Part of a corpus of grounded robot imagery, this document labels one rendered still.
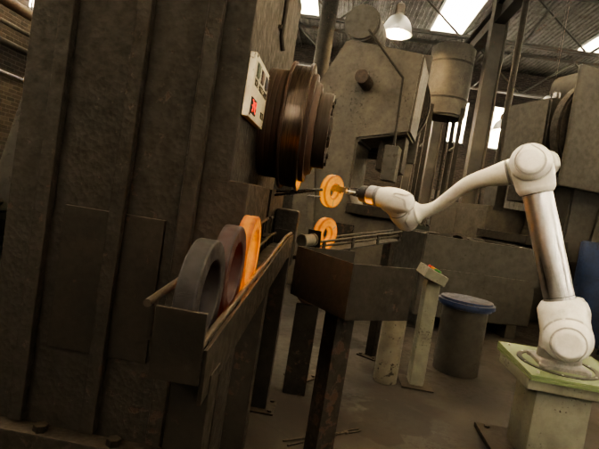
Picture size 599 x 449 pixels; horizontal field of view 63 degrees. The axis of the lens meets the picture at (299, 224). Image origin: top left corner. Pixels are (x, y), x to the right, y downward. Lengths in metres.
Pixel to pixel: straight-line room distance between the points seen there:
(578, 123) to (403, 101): 1.57
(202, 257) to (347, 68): 4.08
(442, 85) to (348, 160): 6.41
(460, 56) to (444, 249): 7.40
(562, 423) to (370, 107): 3.19
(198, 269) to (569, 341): 1.38
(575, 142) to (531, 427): 3.36
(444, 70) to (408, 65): 6.21
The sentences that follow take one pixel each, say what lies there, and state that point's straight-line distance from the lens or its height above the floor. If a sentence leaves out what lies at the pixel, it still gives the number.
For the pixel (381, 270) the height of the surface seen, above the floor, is 0.71.
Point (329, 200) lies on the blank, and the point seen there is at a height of 0.86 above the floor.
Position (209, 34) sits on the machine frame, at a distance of 1.46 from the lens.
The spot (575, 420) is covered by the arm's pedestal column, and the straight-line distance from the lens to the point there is 2.17.
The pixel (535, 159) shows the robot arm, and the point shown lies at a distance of 1.82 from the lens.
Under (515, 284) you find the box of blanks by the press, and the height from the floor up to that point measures 0.45.
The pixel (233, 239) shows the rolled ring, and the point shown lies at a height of 0.76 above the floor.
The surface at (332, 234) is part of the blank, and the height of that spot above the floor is 0.70.
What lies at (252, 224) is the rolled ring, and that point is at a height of 0.78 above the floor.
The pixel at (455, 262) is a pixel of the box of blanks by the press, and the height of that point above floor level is 0.55.
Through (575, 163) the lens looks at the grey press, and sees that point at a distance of 5.05.
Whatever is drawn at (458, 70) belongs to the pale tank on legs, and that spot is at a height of 3.91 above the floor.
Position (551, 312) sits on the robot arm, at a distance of 1.87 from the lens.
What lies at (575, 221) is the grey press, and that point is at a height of 1.05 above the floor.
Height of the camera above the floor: 0.85
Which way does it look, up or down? 3 degrees down
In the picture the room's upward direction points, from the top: 9 degrees clockwise
